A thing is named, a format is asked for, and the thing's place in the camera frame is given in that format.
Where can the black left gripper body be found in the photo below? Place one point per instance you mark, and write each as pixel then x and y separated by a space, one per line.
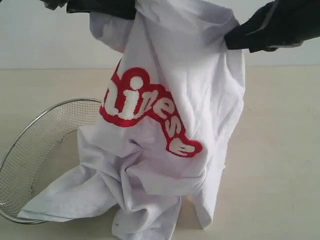
pixel 124 9

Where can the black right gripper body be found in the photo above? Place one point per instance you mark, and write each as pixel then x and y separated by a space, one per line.
pixel 288 24

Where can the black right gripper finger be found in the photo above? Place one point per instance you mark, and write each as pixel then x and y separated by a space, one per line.
pixel 238 39

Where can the white t-shirt red logo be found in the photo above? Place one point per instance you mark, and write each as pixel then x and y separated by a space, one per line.
pixel 163 126

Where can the silver wire mesh basket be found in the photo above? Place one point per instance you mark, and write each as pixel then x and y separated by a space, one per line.
pixel 44 150

